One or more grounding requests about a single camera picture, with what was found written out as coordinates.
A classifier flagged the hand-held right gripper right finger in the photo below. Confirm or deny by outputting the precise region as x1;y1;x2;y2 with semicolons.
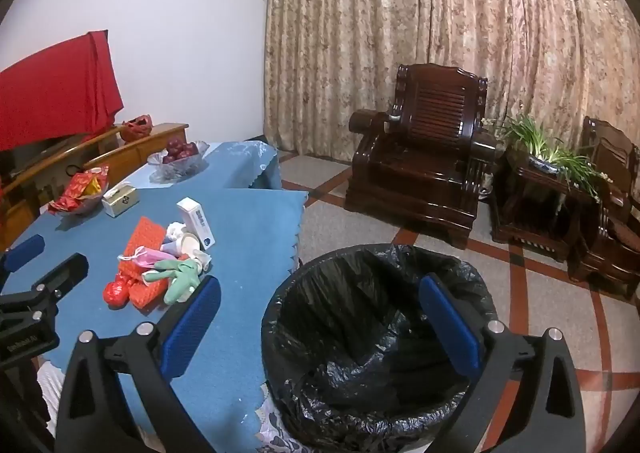
419;274;587;453

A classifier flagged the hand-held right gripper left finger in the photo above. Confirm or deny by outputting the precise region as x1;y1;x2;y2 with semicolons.
54;275;222;453

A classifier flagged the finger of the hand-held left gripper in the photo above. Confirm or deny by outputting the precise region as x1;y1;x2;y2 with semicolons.
0;234;46;280
27;253;90;320

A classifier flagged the green rubber glove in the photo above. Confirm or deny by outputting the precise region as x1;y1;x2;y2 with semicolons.
141;255;202;305

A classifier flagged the red wrapper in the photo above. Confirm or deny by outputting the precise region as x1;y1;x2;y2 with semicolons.
103;279;132;309

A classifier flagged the pink face mask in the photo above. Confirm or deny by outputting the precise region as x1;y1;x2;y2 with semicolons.
117;245;168;275

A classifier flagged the white paper cup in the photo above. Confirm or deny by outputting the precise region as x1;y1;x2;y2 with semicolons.
179;232;213;276

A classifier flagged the trash bin with black bag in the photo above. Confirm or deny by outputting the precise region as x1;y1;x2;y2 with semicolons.
261;243;498;451

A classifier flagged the red foam net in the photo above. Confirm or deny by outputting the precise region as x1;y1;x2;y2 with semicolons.
119;216;175;310

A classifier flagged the white blue medicine box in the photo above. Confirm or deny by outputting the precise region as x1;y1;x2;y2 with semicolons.
176;197;217;251

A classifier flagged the glass candy dish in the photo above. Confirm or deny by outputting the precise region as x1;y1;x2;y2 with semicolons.
50;190;108;218

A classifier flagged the bowl of red snacks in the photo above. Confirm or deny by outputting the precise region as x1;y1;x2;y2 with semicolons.
47;165;110;214

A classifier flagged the white gold tissue box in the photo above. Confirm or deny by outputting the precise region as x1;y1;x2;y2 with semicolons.
101;183;139;218

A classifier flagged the black television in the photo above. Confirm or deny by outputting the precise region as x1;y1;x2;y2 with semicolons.
0;130;93;178

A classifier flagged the grey floral cloth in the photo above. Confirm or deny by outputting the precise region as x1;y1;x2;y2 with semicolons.
252;383;321;453

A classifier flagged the glass fruit bowl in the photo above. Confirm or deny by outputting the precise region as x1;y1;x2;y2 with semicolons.
146;140;211;184

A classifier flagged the dark wooden side table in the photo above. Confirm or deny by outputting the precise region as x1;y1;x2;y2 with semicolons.
490;143;608;264

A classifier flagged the dark wooden armchair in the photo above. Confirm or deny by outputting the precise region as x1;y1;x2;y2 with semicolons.
344;64;501;250
567;115;640;304

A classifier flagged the red ornament basket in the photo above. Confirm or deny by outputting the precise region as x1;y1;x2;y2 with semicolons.
119;114;154;142

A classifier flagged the red cloth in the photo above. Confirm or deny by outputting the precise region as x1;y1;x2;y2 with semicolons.
0;29;125;152

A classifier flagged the light blue patterned tablecloth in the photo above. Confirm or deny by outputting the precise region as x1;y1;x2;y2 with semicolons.
107;140;282;191

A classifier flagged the brown seat cushion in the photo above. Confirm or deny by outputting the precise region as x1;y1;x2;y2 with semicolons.
607;213;640;246

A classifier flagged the potted green plant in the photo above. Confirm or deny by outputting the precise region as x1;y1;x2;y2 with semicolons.
482;105;613;204

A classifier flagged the beige floral curtain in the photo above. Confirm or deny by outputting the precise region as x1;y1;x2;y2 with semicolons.
260;0;640;166

